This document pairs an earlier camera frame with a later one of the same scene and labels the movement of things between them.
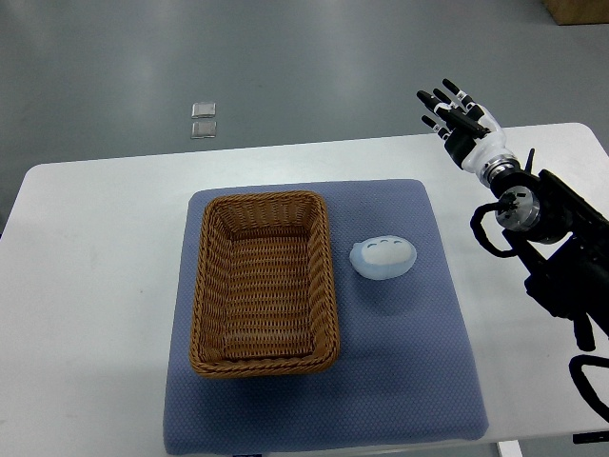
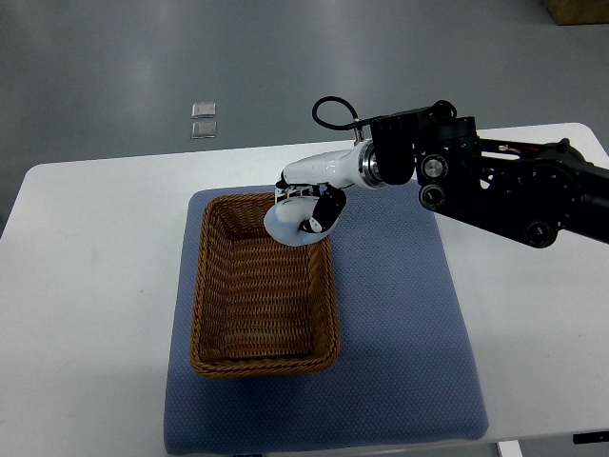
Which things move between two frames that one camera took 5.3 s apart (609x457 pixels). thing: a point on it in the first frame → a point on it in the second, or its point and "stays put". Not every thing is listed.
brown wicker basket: [264, 298] stays put
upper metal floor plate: [204, 109] stays put
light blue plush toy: [383, 257] → [283, 219]
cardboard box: [579, 11] stays put
